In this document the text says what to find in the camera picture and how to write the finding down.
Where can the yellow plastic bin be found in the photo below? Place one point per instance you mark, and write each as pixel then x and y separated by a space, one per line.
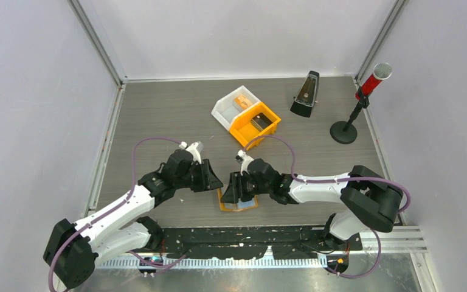
pixel 246 134

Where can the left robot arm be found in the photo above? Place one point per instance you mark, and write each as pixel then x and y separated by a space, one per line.
pixel 74 250

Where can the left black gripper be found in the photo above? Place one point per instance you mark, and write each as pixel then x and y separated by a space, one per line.
pixel 208 179

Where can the black cards in yellow bin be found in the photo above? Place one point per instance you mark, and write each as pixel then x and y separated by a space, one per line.
pixel 261 122

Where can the orange card holder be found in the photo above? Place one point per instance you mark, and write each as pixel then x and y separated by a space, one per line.
pixel 227 207

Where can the white toothed rail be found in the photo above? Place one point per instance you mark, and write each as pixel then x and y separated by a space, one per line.
pixel 265 262

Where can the red microphone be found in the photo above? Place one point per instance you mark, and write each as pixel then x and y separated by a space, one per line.
pixel 381 72

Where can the black metronome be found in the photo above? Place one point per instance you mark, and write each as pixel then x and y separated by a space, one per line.
pixel 306 98

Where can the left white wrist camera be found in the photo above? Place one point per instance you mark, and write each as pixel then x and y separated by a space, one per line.
pixel 194 149

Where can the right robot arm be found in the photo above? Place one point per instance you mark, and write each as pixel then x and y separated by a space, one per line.
pixel 370 202

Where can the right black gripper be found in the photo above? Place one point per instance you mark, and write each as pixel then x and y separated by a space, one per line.
pixel 235 189

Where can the white plastic bin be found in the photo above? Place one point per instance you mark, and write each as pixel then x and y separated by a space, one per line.
pixel 227 110

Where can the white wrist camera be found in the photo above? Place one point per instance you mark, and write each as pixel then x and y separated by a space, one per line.
pixel 244 160
pixel 194 149

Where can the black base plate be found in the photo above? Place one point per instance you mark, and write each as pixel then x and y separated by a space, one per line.
pixel 244 243

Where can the orange box in white bin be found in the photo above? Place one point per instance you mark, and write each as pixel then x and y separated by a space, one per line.
pixel 242 102

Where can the blue credit card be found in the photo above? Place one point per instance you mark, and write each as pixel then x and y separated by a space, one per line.
pixel 243 205

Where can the black microphone stand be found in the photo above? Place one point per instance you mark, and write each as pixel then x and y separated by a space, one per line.
pixel 344 132

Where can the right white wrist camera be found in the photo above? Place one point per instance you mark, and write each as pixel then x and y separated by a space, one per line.
pixel 244 160

